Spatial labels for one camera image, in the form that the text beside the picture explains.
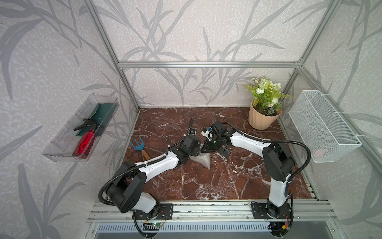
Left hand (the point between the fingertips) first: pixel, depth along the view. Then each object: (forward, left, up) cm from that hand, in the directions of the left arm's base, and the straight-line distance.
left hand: (193, 144), depth 89 cm
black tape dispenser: (-2, -20, -4) cm, 20 cm away
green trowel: (0, +45, +23) cm, 50 cm away
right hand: (-4, -5, -1) cm, 6 cm away
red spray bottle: (-16, +42, +27) cm, 52 cm away
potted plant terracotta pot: (+17, -43, +4) cm, 46 cm away
